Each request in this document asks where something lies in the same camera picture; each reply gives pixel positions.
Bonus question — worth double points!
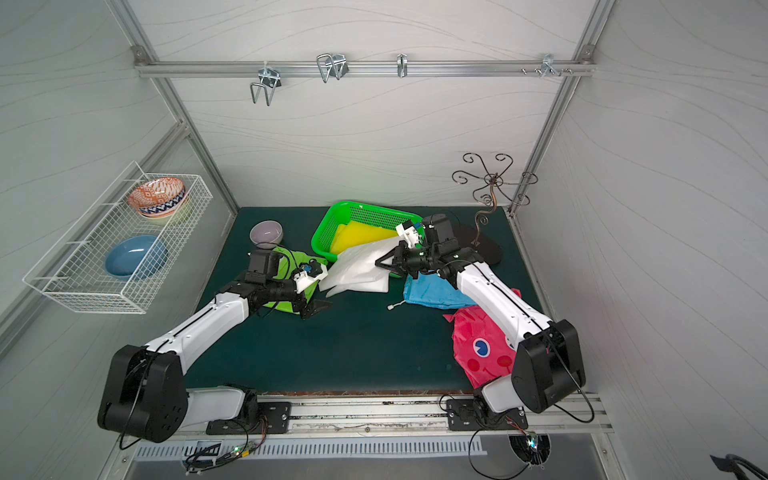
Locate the white raincoat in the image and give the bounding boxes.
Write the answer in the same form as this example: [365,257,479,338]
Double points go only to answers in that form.
[319,237,400,298]

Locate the yellow raincoat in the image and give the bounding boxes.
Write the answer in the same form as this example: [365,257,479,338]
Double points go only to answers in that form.
[329,221,397,255]

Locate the green plastic basket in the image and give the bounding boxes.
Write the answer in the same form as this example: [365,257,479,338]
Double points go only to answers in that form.
[311,201,423,262]

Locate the pink bunny raincoat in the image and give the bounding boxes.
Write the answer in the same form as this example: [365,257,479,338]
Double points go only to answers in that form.
[444,294,516,389]

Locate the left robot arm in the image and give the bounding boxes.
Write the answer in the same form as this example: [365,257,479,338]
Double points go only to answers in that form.
[97,250,330,443]

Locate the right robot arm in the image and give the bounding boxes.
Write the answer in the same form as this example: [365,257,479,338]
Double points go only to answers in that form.
[375,214,586,414]

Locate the blue folded raincoat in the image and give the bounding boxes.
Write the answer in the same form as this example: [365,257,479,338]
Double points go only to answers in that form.
[403,275,476,310]

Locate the green frog raincoat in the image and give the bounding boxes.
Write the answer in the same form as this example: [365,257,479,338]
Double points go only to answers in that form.
[264,245,329,315]

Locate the dark metal jewelry stand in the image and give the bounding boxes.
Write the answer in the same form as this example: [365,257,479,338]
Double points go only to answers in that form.
[451,152,539,266]

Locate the small purple bowl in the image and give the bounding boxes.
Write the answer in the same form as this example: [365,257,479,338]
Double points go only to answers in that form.
[249,220,284,250]

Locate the blue bowl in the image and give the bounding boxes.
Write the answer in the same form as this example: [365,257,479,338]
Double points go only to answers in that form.
[104,235,168,281]

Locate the orange patterned bowl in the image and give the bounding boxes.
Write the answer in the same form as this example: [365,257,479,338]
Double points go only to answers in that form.
[126,177,187,218]

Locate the small metal hook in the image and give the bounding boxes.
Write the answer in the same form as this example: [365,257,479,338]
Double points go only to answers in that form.
[396,53,408,78]

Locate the metal loop hook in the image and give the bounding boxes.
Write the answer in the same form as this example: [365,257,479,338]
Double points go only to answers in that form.
[316,53,349,83]

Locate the metal double hook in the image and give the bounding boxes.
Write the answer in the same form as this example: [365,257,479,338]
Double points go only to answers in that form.
[249,65,282,106]

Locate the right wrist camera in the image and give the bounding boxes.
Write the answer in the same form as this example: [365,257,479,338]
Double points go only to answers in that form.
[395,220,420,249]

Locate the aluminium front rail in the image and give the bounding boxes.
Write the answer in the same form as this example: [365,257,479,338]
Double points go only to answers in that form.
[118,392,614,442]

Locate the aluminium rail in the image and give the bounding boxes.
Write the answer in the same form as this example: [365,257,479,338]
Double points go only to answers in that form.
[135,57,597,79]
[118,392,614,442]

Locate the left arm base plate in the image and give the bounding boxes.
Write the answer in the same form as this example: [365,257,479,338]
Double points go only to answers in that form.
[205,401,292,436]

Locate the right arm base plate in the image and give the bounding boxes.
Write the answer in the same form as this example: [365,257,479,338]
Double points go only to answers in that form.
[440,397,529,432]

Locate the white wire wall basket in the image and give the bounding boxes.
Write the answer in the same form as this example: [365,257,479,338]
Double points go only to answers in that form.
[23,163,213,314]

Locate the metal bracket hook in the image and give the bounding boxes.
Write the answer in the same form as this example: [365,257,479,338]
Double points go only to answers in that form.
[520,55,572,78]

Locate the aluminium top rail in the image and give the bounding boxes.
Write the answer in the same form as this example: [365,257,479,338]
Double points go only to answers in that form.
[135,57,597,79]

